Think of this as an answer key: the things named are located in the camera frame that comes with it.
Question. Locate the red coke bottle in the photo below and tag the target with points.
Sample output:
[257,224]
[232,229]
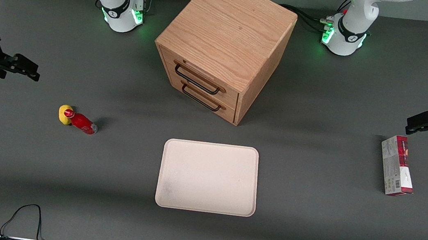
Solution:
[83,122]

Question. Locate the yellow lemon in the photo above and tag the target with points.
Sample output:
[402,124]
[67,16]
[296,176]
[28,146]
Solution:
[62,115]

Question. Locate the cream rectangular tray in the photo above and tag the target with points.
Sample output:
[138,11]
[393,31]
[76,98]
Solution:
[208,177]

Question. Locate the wooden drawer cabinet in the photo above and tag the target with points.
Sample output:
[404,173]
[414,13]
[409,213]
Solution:
[226,26]

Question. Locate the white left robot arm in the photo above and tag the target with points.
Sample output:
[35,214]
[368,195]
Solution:
[351,35]

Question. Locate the red tartan cookie box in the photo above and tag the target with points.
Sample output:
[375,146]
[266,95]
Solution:
[393,168]

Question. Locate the wooden drawer front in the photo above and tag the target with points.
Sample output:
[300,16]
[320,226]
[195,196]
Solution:
[225,96]
[228,113]

